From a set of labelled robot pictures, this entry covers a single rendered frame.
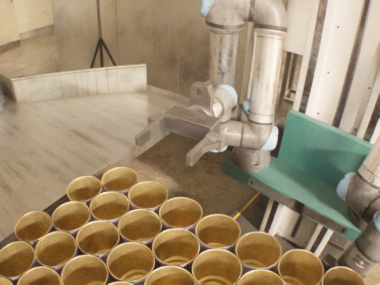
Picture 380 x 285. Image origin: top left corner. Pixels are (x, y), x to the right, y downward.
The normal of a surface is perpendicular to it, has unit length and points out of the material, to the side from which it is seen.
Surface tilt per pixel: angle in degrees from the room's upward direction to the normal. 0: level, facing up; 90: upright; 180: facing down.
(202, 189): 0
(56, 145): 0
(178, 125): 90
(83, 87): 90
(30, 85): 90
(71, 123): 0
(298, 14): 90
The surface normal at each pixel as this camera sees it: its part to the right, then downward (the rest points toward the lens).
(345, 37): -0.65, 0.42
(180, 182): 0.03, -0.82
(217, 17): -0.47, 0.59
